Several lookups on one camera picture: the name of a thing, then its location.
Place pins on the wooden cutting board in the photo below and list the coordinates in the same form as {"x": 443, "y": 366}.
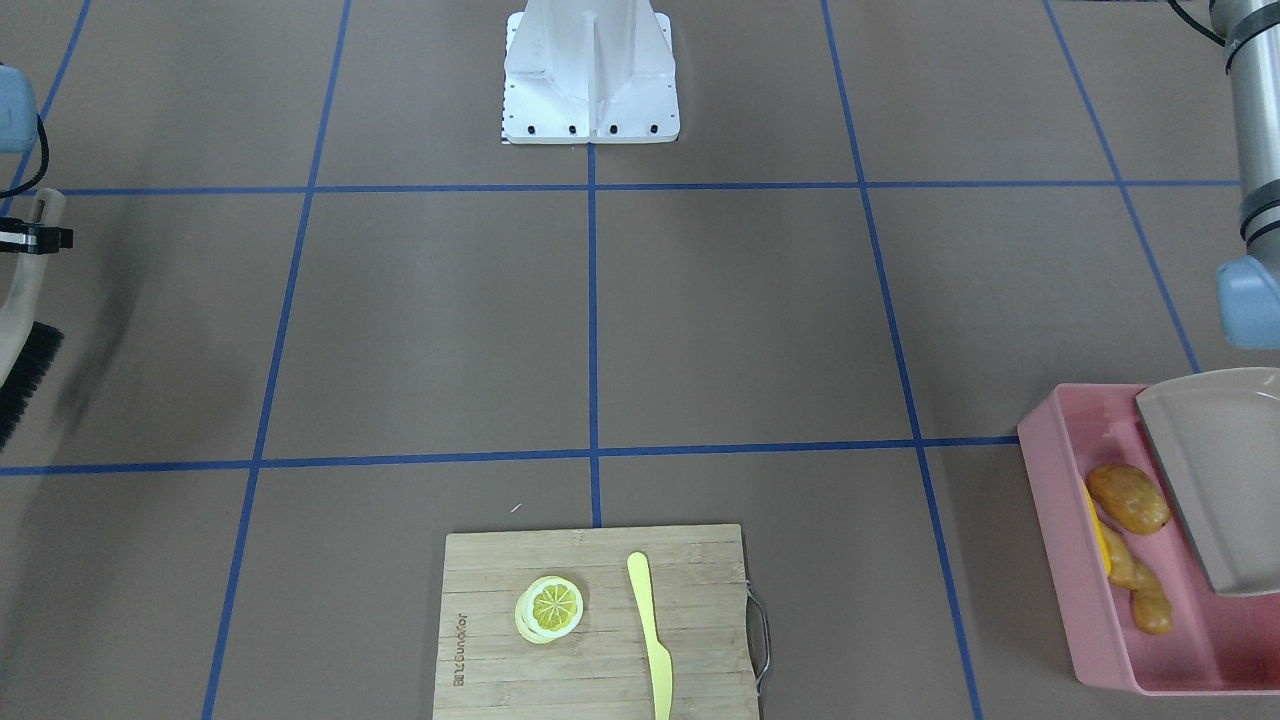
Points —
{"x": 600, "y": 670}

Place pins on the yellow lemon slice toy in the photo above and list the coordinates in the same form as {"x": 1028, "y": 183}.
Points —
{"x": 548, "y": 610}

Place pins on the beige hand brush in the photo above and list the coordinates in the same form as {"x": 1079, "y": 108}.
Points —
{"x": 28, "y": 347}

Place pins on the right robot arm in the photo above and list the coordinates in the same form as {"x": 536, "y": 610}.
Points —
{"x": 22, "y": 130}

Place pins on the yellow plastic knife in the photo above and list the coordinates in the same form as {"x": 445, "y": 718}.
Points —
{"x": 661, "y": 667}

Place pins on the yellow corn toy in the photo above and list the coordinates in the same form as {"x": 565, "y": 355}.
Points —
{"x": 1098, "y": 540}

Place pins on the beige plastic dustpan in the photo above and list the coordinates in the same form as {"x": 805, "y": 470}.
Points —
{"x": 1216, "y": 439}

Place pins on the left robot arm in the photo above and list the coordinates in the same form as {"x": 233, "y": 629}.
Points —
{"x": 1248, "y": 287}

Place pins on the pink plastic bin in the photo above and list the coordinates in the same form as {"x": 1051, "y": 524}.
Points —
{"x": 1218, "y": 645}

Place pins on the orange ginger toy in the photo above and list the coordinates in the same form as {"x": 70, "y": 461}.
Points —
{"x": 1151, "y": 608}

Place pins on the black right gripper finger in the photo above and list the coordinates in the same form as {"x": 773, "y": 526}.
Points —
{"x": 36, "y": 238}

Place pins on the brown potato toy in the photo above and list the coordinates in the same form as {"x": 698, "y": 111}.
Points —
{"x": 1130, "y": 497}

